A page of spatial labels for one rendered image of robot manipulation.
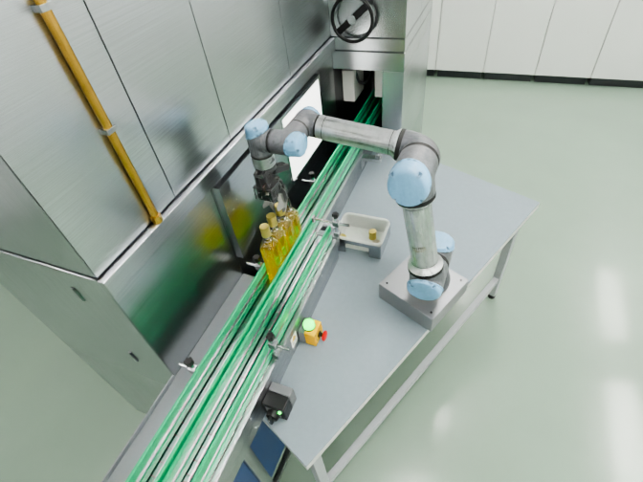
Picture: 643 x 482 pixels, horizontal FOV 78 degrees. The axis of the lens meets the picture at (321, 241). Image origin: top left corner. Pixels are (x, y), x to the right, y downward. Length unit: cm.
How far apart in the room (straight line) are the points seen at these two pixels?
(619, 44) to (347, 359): 429
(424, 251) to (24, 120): 104
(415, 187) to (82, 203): 80
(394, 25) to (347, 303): 129
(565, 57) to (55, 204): 476
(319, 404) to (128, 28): 121
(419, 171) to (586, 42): 408
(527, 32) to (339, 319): 397
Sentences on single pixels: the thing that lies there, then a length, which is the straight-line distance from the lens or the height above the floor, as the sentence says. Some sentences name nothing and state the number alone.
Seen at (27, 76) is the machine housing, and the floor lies 184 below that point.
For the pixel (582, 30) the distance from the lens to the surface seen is 501.
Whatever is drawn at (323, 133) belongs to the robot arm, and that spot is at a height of 145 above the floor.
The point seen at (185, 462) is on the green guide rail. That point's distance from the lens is 133.
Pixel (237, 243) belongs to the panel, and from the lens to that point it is 152.
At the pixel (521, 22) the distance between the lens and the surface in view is 494.
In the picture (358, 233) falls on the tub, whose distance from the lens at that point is 189.
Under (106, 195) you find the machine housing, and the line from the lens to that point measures 108.
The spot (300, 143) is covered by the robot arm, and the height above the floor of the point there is 147.
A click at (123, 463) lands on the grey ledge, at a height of 88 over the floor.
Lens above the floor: 209
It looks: 45 degrees down
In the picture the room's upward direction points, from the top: 8 degrees counter-clockwise
